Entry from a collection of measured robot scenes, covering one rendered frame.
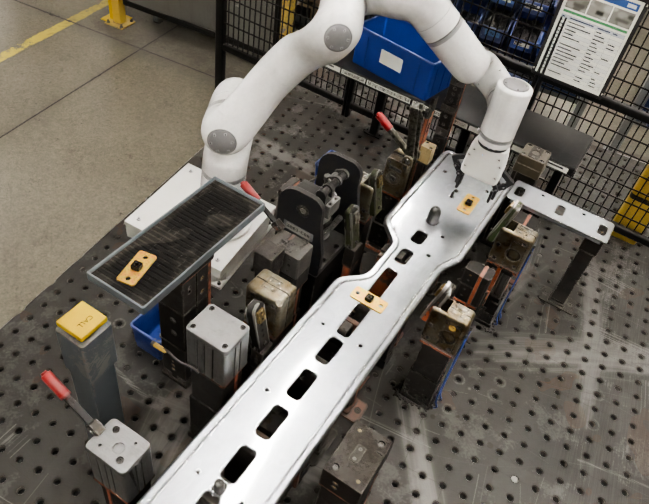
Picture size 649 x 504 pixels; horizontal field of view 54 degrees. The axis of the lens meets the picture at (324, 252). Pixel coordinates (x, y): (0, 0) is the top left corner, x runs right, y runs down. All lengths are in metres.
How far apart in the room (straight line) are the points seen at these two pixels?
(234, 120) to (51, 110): 2.32
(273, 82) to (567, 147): 0.98
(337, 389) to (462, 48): 0.76
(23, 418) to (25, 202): 1.71
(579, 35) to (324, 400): 1.32
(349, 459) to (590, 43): 1.40
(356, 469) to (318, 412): 0.14
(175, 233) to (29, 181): 2.06
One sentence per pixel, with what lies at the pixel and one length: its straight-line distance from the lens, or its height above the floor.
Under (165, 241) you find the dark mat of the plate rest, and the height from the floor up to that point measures 1.16.
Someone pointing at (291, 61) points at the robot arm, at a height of 1.36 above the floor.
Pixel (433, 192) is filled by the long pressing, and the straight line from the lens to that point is 1.75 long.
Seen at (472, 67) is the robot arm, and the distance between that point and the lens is 1.47.
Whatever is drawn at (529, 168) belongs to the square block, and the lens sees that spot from 1.92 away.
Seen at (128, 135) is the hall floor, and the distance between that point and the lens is 3.53.
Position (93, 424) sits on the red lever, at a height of 1.07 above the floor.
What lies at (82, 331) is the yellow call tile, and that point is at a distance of 1.15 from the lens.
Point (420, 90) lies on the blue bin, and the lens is 2.06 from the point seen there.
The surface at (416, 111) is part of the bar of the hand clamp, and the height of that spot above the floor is 1.21.
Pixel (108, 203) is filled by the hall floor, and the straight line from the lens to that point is 3.12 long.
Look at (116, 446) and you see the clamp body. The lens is 1.15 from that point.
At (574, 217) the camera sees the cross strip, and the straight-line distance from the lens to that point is 1.86.
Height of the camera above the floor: 2.07
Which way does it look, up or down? 45 degrees down
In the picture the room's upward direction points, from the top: 11 degrees clockwise
